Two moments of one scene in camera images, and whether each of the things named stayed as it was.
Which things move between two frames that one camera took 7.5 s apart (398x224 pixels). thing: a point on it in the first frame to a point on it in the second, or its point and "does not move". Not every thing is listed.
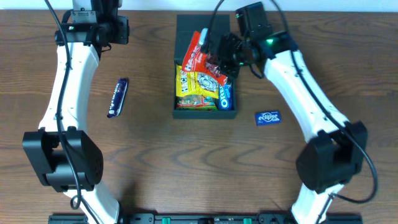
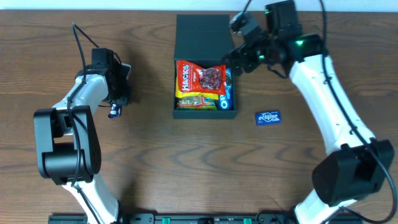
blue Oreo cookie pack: x=225 y=96 does not move
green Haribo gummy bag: x=196 y=102 does not move
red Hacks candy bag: x=196 y=59 to x=208 y=79
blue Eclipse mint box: x=268 y=117 does not move
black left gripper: x=122 y=29 to x=119 y=98
